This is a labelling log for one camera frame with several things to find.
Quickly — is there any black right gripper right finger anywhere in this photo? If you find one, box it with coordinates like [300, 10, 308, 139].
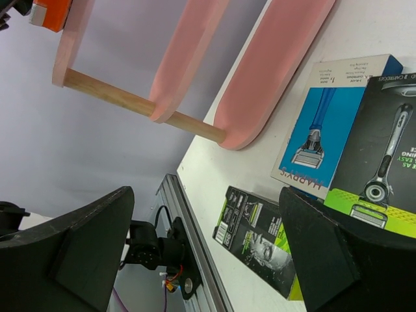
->
[279, 187, 415, 311]

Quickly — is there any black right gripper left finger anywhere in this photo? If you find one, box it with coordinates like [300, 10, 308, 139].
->
[1, 186, 135, 311]

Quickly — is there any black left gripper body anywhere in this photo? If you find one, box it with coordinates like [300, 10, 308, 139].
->
[0, 0, 32, 241]

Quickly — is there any black green Gillette Labs box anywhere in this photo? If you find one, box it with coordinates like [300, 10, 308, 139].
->
[324, 73, 415, 237]

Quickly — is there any blue Harry's razor box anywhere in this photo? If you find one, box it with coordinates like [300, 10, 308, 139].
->
[270, 54, 404, 199]

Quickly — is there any orange Gillette Fusion5 razor box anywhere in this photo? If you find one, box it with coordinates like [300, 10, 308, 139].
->
[29, 0, 72, 33]

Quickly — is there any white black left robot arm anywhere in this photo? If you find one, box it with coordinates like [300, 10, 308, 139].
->
[1, 1, 182, 270]

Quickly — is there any pink three-tier wooden shelf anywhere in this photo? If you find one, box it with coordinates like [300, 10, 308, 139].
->
[52, 1, 334, 150]

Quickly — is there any black green Gillette box flat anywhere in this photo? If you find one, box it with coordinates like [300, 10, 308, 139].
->
[213, 186, 303, 301]

